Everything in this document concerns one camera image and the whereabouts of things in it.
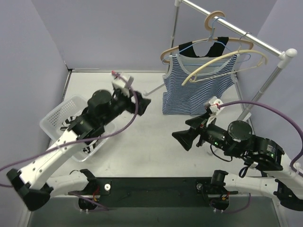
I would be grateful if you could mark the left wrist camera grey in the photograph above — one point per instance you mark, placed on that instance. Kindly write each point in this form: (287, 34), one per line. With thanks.
(122, 81)

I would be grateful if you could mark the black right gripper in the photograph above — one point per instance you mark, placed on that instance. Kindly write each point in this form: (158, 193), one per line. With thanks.
(199, 133)

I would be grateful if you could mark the cream plastic hanger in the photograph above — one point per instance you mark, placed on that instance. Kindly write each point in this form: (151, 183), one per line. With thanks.
(223, 65)

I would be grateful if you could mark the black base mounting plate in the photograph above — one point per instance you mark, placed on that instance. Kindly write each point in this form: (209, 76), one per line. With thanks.
(154, 192)

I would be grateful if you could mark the tan wooden hanger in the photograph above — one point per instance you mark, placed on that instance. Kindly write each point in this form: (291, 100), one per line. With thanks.
(218, 13)

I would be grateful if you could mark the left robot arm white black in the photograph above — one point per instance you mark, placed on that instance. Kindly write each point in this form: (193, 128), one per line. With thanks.
(35, 184)

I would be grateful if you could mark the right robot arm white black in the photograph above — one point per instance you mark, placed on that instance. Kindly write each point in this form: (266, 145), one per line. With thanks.
(266, 171)

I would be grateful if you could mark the blue white striped tank top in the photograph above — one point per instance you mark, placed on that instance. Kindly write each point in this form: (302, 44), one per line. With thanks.
(190, 99)

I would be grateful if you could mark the black white striped tank top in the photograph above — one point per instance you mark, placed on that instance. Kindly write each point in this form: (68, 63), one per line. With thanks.
(82, 131)

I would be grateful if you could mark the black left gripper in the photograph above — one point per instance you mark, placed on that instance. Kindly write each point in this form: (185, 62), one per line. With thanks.
(132, 105)

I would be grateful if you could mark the white perforated plastic basket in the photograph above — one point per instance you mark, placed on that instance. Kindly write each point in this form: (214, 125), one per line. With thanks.
(59, 119)

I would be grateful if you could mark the light blue wire hanger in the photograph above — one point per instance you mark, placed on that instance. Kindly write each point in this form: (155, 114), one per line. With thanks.
(216, 50)

